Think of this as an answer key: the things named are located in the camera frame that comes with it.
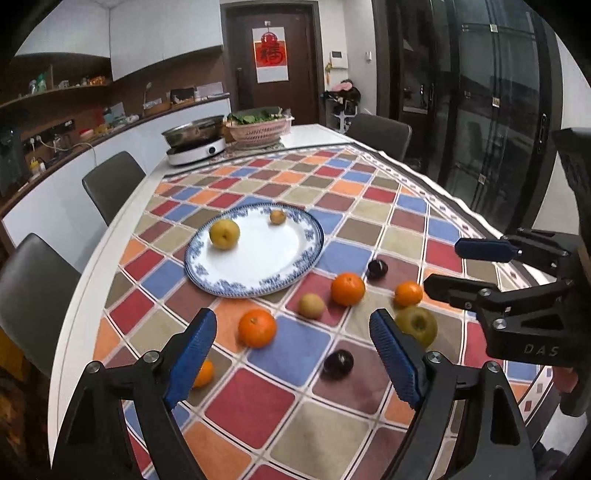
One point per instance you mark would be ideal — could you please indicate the black picture frame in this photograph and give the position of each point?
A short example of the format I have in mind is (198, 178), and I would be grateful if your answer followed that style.
(182, 95)

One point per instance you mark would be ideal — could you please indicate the pink plastic basket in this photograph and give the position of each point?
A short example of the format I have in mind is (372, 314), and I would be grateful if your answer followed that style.
(258, 134)

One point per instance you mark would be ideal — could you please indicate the wooden wall shelf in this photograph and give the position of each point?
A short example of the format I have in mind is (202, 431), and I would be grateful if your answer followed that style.
(51, 92)

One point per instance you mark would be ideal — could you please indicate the red and white wall calendar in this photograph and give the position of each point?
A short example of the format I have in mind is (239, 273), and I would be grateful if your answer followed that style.
(271, 55)

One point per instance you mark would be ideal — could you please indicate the small brown round fruit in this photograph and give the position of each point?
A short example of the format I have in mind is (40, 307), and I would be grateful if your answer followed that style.
(311, 305)
(277, 217)

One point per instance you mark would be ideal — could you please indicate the white sideboard counter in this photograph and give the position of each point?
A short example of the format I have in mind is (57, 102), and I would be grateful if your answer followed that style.
(51, 203)

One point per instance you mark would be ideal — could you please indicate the white intercom panel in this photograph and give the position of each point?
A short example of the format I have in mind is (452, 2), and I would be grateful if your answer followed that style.
(339, 60)

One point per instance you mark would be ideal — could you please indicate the dark water dispenser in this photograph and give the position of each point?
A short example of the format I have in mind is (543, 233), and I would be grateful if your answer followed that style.
(11, 157)

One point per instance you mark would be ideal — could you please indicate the white induction cooker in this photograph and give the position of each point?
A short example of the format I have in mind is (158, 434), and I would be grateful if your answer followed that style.
(194, 154)

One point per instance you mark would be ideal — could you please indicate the large orange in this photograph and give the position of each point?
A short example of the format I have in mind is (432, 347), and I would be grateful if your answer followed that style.
(347, 289)
(257, 327)

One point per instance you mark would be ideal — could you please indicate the blue and white patterned plate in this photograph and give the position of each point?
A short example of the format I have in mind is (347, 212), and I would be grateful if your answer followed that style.
(272, 258)

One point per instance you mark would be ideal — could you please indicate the black framed glass doors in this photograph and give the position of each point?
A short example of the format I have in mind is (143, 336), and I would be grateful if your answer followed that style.
(485, 92)

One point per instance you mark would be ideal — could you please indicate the yellow pear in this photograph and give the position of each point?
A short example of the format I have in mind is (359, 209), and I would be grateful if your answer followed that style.
(224, 234)

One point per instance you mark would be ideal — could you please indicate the yellow bottle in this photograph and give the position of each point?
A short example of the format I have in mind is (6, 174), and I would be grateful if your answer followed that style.
(33, 165)

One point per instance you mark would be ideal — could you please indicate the red lidded container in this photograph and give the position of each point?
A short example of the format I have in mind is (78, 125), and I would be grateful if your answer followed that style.
(86, 134)

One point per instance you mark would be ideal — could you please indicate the colourful chequered tablecloth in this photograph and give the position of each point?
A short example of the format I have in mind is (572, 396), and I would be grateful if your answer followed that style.
(369, 217)

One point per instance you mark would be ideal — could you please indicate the grey dining chair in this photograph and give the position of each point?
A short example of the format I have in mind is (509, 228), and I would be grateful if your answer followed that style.
(381, 136)
(37, 295)
(113, 184)

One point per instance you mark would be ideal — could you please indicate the small orange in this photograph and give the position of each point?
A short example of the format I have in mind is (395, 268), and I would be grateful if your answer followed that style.
(205, 374)
(408, 294)

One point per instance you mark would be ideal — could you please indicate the pink plush toy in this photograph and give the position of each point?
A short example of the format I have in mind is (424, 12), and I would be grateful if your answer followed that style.
(344, 86)

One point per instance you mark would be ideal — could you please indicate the green apple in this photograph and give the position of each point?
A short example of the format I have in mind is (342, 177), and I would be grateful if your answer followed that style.
(418, 325)

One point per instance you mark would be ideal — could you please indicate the white storage rack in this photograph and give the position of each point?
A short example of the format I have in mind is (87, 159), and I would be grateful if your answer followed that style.
(341, 113)

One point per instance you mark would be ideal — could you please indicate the steel hot pot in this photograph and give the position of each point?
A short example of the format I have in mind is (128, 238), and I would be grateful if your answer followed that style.
(191, 131)

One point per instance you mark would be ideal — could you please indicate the wicker tray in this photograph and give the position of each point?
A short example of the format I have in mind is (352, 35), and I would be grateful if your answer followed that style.
(157, 109)

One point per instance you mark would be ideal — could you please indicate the white desk lamp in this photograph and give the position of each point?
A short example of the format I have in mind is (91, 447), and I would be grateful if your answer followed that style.
(147, 94)

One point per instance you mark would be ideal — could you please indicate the dark brown door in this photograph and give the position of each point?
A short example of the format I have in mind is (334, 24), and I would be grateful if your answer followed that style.
(304, 69)

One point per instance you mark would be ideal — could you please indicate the green leafy vegetables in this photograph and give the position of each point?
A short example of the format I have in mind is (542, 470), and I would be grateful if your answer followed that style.
(254, 116)

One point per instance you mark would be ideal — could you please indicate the patterned placemat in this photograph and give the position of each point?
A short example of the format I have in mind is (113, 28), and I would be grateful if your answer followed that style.
(272, 147)

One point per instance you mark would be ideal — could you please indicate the white card box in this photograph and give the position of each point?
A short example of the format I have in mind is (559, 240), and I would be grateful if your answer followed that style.
(210, 90)

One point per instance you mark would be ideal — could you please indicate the person's right hand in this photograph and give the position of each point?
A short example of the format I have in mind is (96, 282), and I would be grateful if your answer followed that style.
(564, 379)

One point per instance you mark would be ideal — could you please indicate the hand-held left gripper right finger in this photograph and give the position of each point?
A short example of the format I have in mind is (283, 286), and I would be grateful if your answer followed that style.
(397, 364)

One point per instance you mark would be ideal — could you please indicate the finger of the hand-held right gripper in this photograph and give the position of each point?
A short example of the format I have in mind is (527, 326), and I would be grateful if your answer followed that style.
(457, 288)
(485, 249)

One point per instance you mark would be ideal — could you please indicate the dark purple plum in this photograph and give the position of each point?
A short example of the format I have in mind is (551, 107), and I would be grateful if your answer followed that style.
(338, 362)
(377, 269)

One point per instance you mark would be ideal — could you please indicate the black power strip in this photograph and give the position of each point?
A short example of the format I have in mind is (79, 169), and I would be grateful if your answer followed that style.
(62, 124)

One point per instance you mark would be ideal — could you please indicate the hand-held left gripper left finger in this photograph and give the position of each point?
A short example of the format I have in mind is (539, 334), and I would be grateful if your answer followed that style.
(194, 360)

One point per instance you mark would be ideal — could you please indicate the white upper cabinets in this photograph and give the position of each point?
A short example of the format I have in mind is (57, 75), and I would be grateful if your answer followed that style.
(161, 32)

